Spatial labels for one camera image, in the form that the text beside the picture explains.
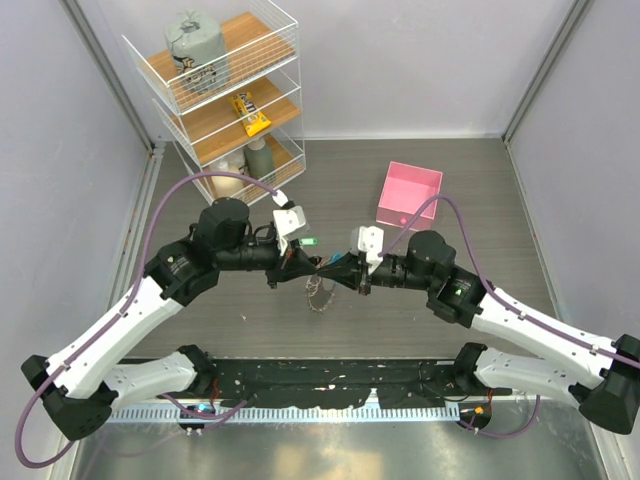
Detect yellow candy bag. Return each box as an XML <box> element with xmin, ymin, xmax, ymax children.
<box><xmin>230</xmin><ymin>92</ymin><xmax>272</xmax><ymax>138</ymax></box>

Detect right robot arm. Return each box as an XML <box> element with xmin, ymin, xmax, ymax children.
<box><xmin>318</xmin><ymin>227</ymin><xmax>639</xmax><ymax>435</ymax></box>

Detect purple cable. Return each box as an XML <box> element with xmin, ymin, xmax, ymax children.
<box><xmin>379</xmin><ymin>194</ymin><xmax>640</xmax><ymax>441</ymax></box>
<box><xmin>14</xmin><ymin>171</ymin><xmax>281</xmax><ymax>469</ymax></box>

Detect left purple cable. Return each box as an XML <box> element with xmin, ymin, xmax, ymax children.
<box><xmin>14</xmin><ymin>171</ymin><xmax>281</xmax><ymax>469</ymax></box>

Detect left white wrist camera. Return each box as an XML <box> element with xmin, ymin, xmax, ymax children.
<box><xmin>272</xmin><ymin>190</ymin><xmax>308</xmax><ymax>257</ymax></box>

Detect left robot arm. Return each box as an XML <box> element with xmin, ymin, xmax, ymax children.
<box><xmin>21</xmin><ymin>198</ymin><xmax>318</xmax><ymax>441</ymax></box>

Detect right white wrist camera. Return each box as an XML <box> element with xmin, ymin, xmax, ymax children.
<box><xmin>349</xmin><ymin>226</ymin><xmax>384</xmax><ymax>275</ymax></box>

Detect white slotted cable duct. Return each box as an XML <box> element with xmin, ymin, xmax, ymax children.
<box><xmin>107</xmin><ymin>400</ymin><xmax>460</xmax><ymax>425</ymax></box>

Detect pink open drawer box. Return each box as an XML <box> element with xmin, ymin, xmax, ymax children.
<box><xmin>376</xmin><ymin>161</ymin><xmax>443</xmax><ymax>228</ymax></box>

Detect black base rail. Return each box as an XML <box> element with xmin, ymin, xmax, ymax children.
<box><xmin>88</xmin><ymin>348</ymin><xmax>575</xmax><ymax>410</ymax></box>

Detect patterned jar on shelf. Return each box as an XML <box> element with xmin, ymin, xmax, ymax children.
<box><xmin>217</xmin><ymin>150</ymin><xmax>248</xmax><ymax>175</ymax></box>

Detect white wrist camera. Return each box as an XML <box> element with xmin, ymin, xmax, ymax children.
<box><xmin>272</xmin><ymin>190</ymin><xmax>308</xmax><ymax>257</ymax></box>
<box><xmin>349</xmin><ymin>226</ymin><xmax>384</xmax><ymax>275</ymax></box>

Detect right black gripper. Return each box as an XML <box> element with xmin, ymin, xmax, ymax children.
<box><xmin>318</xmin><ymin>249</ymin><xmax>437</xmax><ymax>295</ymax></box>

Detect grey wrapped paper roll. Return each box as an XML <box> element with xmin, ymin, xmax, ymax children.
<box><xmin>164</xmin><ymin>10</ymin><xmax>230</xmax><ymax>94</ymax></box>

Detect green pump bottle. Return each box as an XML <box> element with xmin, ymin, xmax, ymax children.
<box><xmin>244</xmin><ymin>137</ymin><xmax>276</xmax><ymax>183</ymax></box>

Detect white wire shelf rack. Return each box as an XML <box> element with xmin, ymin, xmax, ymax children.
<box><xmin>123</xmin><ymin>1</ymin><xmax>306</xmax><ymax>188</ymax></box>

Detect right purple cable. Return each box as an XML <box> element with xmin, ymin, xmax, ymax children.
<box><xmin>379</xmin><ymin>194</ymin><xmax>640</xmax><ymax>441</ymax></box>

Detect cream pump bottle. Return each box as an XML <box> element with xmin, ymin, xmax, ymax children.
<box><xmin>211</xmin><ymin>160</ymin><xmax>245</xmax><ymax>199</ymax></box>

